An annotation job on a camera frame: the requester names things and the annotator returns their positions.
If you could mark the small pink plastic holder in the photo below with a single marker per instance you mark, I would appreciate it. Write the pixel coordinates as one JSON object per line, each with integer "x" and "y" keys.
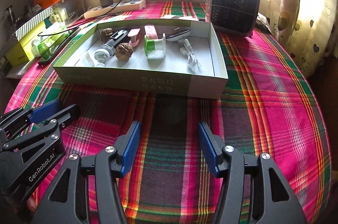
{"x": 151, "y": 30}

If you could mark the white power strip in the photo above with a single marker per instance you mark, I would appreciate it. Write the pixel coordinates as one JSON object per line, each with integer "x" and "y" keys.
{"x": 116, "y": 9}

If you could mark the heart print curtain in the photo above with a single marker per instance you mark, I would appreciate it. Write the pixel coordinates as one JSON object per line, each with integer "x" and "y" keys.
{"x": 303, "y": 15}

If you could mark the green and white cardboard box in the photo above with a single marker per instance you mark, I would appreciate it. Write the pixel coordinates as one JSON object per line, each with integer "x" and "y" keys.
{"x": 169, "y": 68}

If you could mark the yellow-green box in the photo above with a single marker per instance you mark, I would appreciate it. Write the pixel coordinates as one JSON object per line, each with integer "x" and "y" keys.
{"x": 21, "y": 49}

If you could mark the pink plastic clip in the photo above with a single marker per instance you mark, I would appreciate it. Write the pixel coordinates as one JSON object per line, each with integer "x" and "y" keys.
{"x": 134, "y": 38}

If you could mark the glass press pot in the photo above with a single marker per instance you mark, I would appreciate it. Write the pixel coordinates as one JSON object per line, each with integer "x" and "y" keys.
{"x": 9, "y": 15}

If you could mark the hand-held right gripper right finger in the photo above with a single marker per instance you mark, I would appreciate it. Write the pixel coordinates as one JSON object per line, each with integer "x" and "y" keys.
{"x": 210, "y": 150}

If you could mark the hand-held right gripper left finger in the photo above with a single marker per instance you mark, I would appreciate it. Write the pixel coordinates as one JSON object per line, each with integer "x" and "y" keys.
{"x": 129, "y": 150}

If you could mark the striped box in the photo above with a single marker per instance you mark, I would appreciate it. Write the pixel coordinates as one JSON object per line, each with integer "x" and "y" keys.
{"x": 31, "y": 23}

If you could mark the black bike light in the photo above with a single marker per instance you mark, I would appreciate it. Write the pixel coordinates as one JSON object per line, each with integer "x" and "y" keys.
{"x": 118, "y": 36}

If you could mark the small green packet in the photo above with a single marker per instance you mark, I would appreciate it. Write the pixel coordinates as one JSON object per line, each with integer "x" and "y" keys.
{"x": 54, "y": 18}

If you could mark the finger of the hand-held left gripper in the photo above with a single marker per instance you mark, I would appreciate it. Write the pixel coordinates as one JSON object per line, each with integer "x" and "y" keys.
{"x": 45, "y": 109}
{"x": 52, "y": 131}

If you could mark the black phone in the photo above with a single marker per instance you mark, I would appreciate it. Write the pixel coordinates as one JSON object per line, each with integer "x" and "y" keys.
{"x": 55, "y": 44}

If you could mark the small clear plastic jar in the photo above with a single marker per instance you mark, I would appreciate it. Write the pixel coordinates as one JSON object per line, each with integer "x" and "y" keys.
{"x": 101, "y": 55}

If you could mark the grey small desktop fan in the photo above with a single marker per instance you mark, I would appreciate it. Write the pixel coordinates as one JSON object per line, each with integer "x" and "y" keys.
{"x": 232, "y": 7}

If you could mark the green and white spool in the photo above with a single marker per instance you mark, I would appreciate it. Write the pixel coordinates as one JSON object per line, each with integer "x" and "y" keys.
{"x": 154, "y": 46}

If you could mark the green tissue pack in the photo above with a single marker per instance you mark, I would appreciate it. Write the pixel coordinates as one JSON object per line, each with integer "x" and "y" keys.
{"x": 46, "y": 40}

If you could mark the black round disc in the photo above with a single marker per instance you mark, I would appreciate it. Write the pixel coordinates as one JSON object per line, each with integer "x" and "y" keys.
{"x": 179, "y": 34}

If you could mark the brown walnut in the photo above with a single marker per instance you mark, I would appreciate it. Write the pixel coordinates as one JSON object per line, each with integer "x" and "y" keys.
{"x": 124, "y": 53}
{"x": 107, "y": 35}

